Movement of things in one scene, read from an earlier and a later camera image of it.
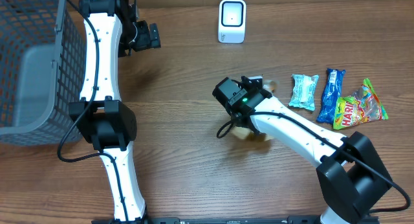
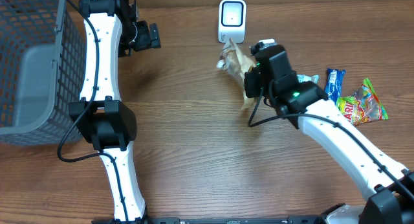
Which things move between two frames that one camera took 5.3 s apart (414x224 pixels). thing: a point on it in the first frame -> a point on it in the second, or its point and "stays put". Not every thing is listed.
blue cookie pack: (332, 90) stays put
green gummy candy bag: (361, 107) stays put
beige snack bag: (242, 131) -> (237, 63)
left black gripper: (146, 41) stays put
